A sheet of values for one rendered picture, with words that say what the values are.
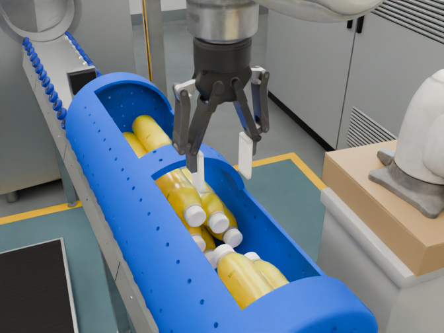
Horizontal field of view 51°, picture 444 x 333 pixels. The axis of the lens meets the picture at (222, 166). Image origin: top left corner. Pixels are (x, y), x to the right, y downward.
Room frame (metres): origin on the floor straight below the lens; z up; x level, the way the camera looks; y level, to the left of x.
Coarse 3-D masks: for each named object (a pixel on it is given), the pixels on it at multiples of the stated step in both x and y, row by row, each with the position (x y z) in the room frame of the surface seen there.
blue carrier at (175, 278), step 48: (96, 96) 1.02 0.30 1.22; (144, 96) 1.16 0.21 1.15; (96, 144) 0.86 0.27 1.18; (96, 192) 0.79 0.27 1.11; (144, 192) 0.66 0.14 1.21; (240, 192) 0.79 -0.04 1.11; (144, 240) 0.57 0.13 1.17; (192, 240) 0.52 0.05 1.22; (288, 240) 0.63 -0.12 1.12; (144, 288) 0.52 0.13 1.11; (192, 288) 0.45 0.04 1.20; (288, 288) 0.41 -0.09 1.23; (336, 288) 0.43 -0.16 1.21
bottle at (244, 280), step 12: (228, 252) 0.56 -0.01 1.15; (228, 264) 0.53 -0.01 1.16; (240, 264) 0.52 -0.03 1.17; (252, 264) 0.53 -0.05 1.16; (228, 276) 0.51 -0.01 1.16; (240, 276) 0.50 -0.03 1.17; (252, 276) 0.50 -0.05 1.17; (264, 276) 0.51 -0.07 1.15; (228, 288) 0.49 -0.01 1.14; (240, 288) 0.48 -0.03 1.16; (252, 288) 0.47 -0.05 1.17; (264, 288) 0.47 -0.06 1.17; (240, 300) 0.46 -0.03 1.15; (252, 300) 0.45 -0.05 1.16
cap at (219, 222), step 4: (216, 216) 0.70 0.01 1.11; (220, 216) 0.70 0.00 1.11; (224, 216) 0.71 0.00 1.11; (212, 220) 0.70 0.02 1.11; (216, 220) 0.69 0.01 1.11; (220, 220) 0.69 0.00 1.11; (224, 220) 0.70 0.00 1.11; (228, 220) 0.70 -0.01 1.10; (212, 224) 0.69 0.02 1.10; (216, 224) 0.69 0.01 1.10; (220, 224) 0.70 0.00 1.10; (224, 224) 0.70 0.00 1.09; (228, 224) 0.70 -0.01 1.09; (212, 228) 0.69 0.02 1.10; (216, 228) 0.69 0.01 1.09; (220, 228) 0.70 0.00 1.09; (224, 228) 0.70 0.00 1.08; (216, 232) 0.69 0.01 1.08; (220, 232) 0.69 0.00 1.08
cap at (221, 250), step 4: (224, 244) 0.58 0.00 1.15; (228, 244) 0.58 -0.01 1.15; (216, 248) 0.57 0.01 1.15; (220, 248) 0.57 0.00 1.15; (224, 248) 0.57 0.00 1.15; (228, 248) 0.57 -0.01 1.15; (232, 248) 0.58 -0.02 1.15; (216, 252) 0.57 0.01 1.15; (220, 252) 0.56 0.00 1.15; (224, 252) 0.56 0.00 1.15; (212, 256) 0.57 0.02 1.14; (216, 256) 0.56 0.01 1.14; (216, 260) 0.56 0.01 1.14; (216, 264) 0.56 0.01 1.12
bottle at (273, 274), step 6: (258, 258) 0.59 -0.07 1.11; (258, 264) 0.56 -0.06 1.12; (264, 264) 0.56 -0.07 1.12; (270, 264) 0.56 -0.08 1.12; (264, 270) 0.55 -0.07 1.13; (270, 270) 0.55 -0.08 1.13; (276, 270) 0.55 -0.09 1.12; (270, 276) 0.53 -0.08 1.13; (276, 276) 0.53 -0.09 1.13; (282, 276) 0.54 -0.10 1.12; (270, 282) 0.52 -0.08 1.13; (276, 282) 0.52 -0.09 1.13; (282, 282) 0.52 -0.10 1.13; (288, 282) 0.53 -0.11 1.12
